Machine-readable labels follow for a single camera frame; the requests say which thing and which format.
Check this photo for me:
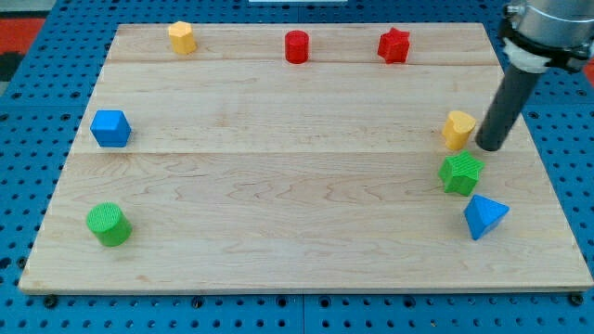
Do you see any blue triangle block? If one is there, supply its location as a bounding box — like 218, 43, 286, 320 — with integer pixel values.
463, 194, 510, 240

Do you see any blue cube block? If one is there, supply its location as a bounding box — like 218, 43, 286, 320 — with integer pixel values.
90, 109, 132, 148

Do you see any yellow heart block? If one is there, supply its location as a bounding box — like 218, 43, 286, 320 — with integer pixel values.
442, 110, 476, 150

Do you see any light wooden board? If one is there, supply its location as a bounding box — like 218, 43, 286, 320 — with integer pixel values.
19, 23, 593, 295

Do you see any red star block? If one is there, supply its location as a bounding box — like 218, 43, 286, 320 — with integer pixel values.
377, 27, 410, 64

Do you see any green star block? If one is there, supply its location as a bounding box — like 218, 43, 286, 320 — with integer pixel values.
438, 150, 484, 196

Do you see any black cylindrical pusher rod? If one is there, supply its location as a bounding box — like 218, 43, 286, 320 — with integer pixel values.
475, 64, 541, 151

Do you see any red cylinder block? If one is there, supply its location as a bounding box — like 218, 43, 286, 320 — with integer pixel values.
284, 30, 309, 64

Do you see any yellow hexagon block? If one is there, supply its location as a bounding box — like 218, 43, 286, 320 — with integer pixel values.
168, 21, 198, 55

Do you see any green cylinder block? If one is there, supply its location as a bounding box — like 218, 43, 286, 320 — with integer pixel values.
86, 202, 133, 247

